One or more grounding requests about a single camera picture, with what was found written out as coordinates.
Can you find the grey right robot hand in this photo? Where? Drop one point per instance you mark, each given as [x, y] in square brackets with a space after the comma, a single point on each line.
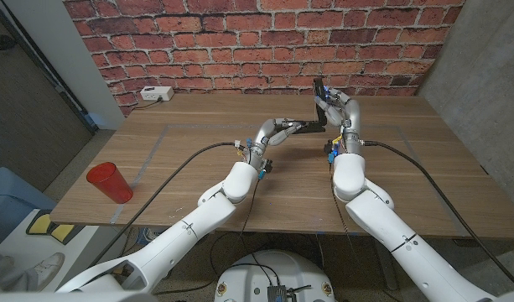
[352, 117]

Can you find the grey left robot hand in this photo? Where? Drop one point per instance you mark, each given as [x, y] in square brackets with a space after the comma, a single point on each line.
[265, 132]

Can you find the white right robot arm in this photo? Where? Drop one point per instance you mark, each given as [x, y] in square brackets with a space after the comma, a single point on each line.
[382, 226]

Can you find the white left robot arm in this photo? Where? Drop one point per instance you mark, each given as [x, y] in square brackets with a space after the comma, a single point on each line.
[210, 214]

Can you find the red plastic cup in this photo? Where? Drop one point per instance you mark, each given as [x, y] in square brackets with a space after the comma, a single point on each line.
[110, 182]

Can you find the red brick print backdrop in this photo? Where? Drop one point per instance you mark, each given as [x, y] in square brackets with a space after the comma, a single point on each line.
[261, 42]

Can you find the white power strip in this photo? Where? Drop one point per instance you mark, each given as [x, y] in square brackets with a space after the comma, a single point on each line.
[156, 93]

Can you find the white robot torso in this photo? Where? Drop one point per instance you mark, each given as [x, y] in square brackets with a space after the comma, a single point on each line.
[256, 272]

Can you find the small black torso device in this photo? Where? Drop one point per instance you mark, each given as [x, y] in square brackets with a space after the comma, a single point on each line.
[276, 293]

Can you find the white floor board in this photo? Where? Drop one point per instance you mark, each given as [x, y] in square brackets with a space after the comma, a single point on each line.
[72, 251]

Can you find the white shoe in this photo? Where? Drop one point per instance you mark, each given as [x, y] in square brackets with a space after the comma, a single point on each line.
[49, 268]

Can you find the blue bin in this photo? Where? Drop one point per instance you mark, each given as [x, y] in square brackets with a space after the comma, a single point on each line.
[9, 197]

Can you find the grey trouser leg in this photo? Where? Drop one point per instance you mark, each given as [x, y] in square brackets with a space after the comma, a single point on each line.
[5, 268]

